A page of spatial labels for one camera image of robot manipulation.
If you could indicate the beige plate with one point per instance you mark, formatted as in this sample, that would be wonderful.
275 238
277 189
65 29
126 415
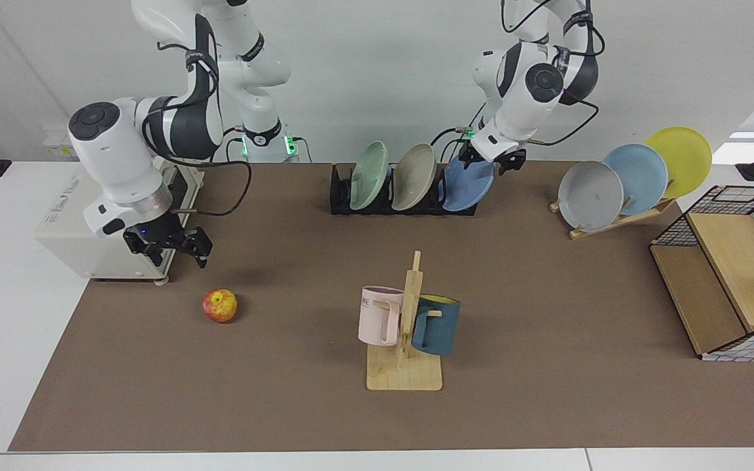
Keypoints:
414 178

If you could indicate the red yellow apple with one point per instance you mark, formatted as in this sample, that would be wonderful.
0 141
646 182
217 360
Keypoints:
220 306

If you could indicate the wooden mug stand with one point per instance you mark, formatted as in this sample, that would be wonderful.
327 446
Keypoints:
403 376

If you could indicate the black dish rack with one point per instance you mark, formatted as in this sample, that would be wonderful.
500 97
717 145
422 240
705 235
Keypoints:
339 196

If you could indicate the pink mug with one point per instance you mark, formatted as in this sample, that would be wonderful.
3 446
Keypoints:
374 320

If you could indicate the pale green plate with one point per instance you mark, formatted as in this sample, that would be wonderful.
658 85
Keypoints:
369 176

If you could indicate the brown table cloth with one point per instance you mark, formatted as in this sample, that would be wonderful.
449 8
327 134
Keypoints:
547 360

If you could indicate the dark blue mug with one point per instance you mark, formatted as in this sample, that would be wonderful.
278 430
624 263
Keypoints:
439 330

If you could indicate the pale toaster oven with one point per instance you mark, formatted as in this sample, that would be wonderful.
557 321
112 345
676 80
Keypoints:
69 242

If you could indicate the small white box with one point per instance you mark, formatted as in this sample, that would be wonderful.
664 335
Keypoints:
61 147

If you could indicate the light blue plate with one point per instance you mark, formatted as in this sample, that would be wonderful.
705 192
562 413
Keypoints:
642 176

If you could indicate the wooden plate rack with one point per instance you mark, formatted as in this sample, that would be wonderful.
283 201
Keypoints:
612 224

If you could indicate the grey plate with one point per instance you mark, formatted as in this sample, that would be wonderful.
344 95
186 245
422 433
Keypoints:
590 196

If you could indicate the yellow plate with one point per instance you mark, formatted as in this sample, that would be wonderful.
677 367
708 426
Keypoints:
684 157

